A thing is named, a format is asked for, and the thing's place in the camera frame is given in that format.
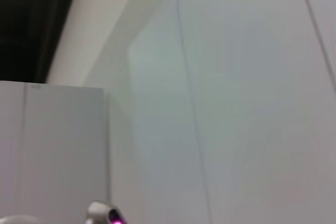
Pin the white robot head camera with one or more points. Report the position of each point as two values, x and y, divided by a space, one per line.
105 212

